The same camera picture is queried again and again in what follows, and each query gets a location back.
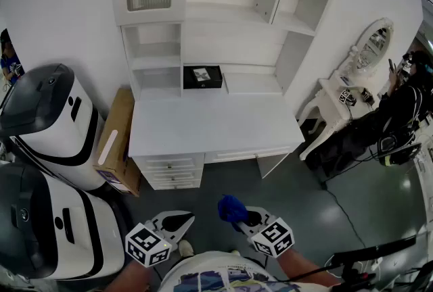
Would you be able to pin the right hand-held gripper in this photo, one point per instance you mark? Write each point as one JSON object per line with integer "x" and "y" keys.
{"x": 272, "y": 236}

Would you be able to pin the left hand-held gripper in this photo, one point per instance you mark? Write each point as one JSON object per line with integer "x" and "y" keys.
{"x": 147, "y": 245}

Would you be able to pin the blue cleaning cloth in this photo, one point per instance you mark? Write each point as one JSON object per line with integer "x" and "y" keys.
{"x": 231, "y": 209}

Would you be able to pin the white desk with shelving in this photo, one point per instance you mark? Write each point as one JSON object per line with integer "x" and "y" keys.
{"x": 233, "y": 27}

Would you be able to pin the person's left forearm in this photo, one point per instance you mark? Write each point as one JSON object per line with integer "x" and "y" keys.
{"x": 135, "y": 278}

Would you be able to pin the person's right forearm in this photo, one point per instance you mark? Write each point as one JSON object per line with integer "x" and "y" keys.
{"x": 304, "y": 267}

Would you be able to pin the person's white shoe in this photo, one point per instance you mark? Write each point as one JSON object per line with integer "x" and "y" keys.
{"x": 235, "y": 252}
{"x": 186, "y": 247}

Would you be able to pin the person's white printed shirt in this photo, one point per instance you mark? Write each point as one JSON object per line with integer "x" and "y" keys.
{"x": 220, "y": 275}

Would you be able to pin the brown cardboard box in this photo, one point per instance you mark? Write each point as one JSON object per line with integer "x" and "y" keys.
{"x": 116, "y": 135}

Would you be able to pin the black chest-mounted device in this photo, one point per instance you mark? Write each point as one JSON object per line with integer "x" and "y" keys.
{"x": 372, "y": 250}

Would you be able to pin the white black delivery robot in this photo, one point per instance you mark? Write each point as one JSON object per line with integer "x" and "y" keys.
{"x": 54, "y": 226}
{"x": 50, "y": 121}

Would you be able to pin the white ornate dressing table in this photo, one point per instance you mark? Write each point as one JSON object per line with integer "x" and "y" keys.
{"x": 329, "y": 115}

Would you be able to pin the black box with picture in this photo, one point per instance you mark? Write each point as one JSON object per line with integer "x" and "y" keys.
{"x": 203, "y": 77}

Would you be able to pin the spare hand-held gripper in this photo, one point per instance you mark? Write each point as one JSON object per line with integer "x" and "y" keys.
{"x": 367, "y": 95}
{"x": 346, "y": 97}

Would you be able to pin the small blue white box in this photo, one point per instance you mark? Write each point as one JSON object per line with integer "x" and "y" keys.
{"x": 345, "y": 81}

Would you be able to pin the oval white-framed mirror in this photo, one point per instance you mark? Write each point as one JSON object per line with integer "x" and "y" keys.
{"x": 372, "y": 47}

